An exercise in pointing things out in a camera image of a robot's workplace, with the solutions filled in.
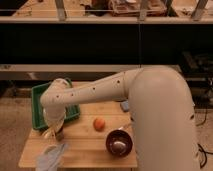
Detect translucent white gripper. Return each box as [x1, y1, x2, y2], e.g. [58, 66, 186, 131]
[43, 107, 66, 132]

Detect yellow banana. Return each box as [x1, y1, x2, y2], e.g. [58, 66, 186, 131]
[42, 127, 62, 140]

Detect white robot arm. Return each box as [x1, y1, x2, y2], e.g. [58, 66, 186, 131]
[41, 65, 200, 171]

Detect small metal cup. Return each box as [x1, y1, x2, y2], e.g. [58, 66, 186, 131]
[54, 129, 64, 141]

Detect green plastic tray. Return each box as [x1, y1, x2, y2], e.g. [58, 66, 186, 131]
[31, 83, 80, 131]

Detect orange fruit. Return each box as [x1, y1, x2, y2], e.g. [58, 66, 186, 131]
[93, 118, 105, 132]

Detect grey blue cloth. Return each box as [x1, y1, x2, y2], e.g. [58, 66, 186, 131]
[35, 143, 68, 171]

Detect dark purple bowl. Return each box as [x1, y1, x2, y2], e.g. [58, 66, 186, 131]
[105, 130, 133, 157]

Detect metal spoon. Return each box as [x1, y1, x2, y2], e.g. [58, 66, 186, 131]
[118, 123, 132, 130]

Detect blue sponge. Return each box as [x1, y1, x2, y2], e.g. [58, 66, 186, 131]
[120, 101, 129, 112]

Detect wooden shelf clutter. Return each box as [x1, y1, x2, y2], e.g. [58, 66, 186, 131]
[108, 0, 167, 16]

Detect black cables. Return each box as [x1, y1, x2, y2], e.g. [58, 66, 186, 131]
[194, 99, 213, 169]

